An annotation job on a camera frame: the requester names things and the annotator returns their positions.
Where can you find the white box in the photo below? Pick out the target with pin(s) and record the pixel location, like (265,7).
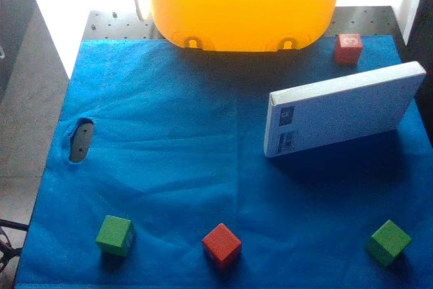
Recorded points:
(338,116)

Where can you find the yellow plastic bucket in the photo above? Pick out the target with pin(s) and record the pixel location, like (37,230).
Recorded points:
(236,15)

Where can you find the red block with number three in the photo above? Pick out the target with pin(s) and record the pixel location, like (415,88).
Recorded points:
(348,52)

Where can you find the green wooden block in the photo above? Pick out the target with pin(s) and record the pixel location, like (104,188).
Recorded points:
(113,235)
(389,241)

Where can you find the blue cloth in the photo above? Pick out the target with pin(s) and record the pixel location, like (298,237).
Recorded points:
(169,116)

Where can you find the plain red wooden block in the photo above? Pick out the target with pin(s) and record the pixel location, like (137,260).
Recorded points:
(220,245)

